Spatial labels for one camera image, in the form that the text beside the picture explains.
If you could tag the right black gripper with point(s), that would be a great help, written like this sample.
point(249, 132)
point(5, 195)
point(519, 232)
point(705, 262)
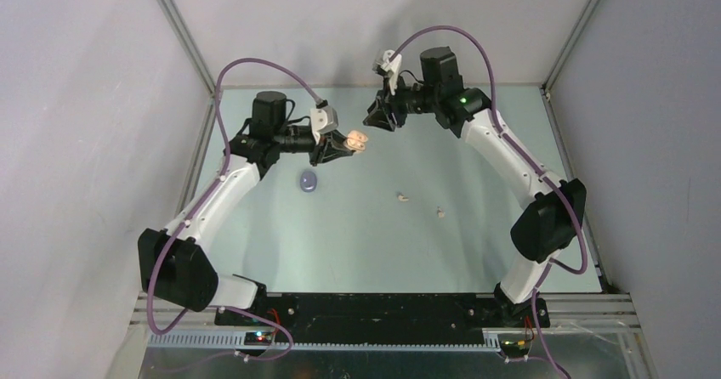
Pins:
point(382, 110)

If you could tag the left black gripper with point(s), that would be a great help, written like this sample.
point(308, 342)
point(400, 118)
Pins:
point(331, 147)

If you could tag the beige earbud charging case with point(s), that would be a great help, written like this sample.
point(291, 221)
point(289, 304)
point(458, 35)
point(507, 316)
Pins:
point(356, 141)

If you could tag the purple earbud charging case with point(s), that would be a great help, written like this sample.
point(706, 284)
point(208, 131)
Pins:
point(308, 181)

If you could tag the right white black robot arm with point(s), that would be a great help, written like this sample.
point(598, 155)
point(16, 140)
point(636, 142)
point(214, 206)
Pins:
point(552, 207)

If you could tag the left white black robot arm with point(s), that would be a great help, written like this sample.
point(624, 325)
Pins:
point(173, 261)

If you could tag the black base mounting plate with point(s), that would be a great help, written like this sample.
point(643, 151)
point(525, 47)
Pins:
point(363, 317)

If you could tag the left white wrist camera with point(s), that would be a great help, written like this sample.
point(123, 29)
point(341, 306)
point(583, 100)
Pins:
point(323, 121)

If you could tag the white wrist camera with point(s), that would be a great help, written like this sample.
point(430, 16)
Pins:
point(387, 65)
point(323, 121)

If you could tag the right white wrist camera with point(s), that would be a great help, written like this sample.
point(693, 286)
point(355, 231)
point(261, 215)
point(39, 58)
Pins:
point(387, 65)

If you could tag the grey slotted cable duct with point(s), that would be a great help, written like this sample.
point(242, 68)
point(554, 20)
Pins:
point(248, 340)

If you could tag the aluminium frame rail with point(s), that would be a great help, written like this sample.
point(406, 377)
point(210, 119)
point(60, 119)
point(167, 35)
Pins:
point(567, 311)

